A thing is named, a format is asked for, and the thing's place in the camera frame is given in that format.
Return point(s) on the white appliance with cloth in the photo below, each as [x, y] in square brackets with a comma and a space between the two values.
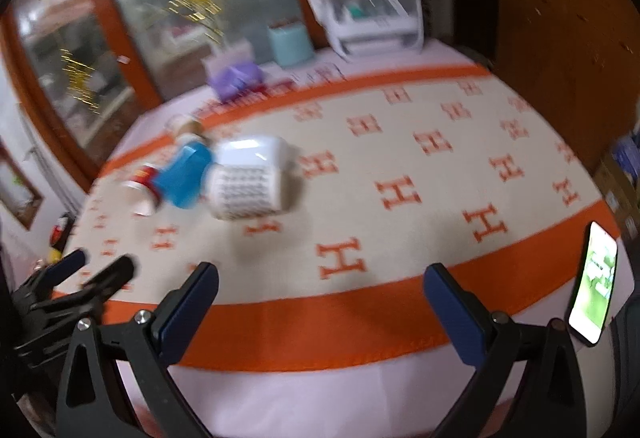
[358, 28]

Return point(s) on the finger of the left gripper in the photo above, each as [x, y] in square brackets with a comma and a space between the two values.
[39, 285]
[45, 330]

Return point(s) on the red paper cup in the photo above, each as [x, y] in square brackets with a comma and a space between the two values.
[141, 192]

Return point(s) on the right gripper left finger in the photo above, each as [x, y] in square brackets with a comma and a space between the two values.
[93, 400]

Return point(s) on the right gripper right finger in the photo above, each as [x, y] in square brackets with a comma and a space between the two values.
[549, 400]

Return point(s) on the smartphone with lit screen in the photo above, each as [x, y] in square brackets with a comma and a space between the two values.
[593, 289]

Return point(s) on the purple tissue pack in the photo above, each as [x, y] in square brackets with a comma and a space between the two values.
[232, 71]

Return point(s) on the brown sleeved paper cup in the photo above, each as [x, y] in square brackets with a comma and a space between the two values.
[184, 129]

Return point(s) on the blue plastic cup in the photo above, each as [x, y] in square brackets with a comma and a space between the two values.
[180, 181]

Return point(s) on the grey plaid paper cup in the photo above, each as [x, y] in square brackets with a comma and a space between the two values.
[237, 192]

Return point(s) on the orange beige H-pattern cloth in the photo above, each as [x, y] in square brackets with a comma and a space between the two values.
[390, 173]

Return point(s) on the dark wooden shelf cabinet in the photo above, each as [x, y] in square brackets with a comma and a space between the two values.
[577, 63]

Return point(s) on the wooden glass door cabinet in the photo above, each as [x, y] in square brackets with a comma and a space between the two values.
[85, 70]

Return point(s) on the light blue canister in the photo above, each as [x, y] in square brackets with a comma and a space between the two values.
[290, 43]

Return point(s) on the white plastic cup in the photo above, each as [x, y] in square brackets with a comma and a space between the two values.
[260, 150]

